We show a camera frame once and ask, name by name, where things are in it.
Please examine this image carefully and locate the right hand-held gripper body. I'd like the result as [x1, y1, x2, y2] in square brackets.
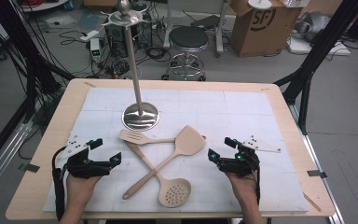
[218, 134, 282, 178]

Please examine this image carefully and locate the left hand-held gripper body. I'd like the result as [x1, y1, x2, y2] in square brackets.
[56, 134, 113, 179]

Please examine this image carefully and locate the beige solid turner spatula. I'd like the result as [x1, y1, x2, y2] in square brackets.
[121, 124, 207, 201]

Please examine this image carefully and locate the beige slotted spatula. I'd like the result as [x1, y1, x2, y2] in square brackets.
[117, 129, 208, 147]

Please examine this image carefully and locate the silver metal utensil stand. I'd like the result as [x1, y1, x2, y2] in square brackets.
[100, 0, 161, 133]

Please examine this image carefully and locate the person's right hand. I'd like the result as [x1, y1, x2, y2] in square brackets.
[227, 174, 259, 204]

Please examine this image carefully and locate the person's left hand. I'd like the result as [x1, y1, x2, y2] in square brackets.
[64, 175, 102, 208]

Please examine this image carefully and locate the white table mat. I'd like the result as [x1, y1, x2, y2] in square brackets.
[42, 87, 310, 214]

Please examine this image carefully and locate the black tape strip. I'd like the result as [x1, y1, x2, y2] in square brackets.
[18, 162, 41, 174]
[306, 169, 328, 179]

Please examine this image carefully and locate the beige skimmer spoon with holes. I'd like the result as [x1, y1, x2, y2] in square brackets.
[124, 141, 192, 209]

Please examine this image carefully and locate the white bench power supply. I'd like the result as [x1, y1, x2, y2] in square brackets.
[89, 37, 103, 63]

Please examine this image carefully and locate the black computer tower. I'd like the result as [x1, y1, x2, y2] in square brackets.
[104, 21, 129, 59]

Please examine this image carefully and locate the white power strip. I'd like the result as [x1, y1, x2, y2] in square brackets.
[79, 29, 101, 43]

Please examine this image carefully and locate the black round stool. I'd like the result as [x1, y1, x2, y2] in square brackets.
[161, 25, 211, 82]

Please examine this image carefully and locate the printed cardboard box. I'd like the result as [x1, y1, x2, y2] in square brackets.
[228, 0, 303, 59]

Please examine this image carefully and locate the blue floor mat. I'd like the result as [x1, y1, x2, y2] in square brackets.
[76, 13, 103, 32]

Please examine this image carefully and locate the white flat platform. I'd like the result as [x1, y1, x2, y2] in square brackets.
[286, 36, 352, 57]

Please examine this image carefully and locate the white round disc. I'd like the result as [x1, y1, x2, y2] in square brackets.
[247, 0, 273, 10]

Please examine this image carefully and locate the round white table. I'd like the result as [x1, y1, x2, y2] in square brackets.
[18, 0, 70, 13]

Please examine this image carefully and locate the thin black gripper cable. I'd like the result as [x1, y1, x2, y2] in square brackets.
[251, 153, 262, 205]

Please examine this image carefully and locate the thick black sleeved cable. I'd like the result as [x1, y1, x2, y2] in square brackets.
[51, 146, 68, 222]

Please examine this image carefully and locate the aluminium rail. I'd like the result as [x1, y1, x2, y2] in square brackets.
[0, 120, 34, 203]
[288, 104, 347, 224]

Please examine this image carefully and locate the black metal frame with cables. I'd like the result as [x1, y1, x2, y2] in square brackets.
[0, 0, 76, 125]

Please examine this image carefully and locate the black coiled cable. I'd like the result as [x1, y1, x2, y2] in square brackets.
[145, 46, 172, 63]

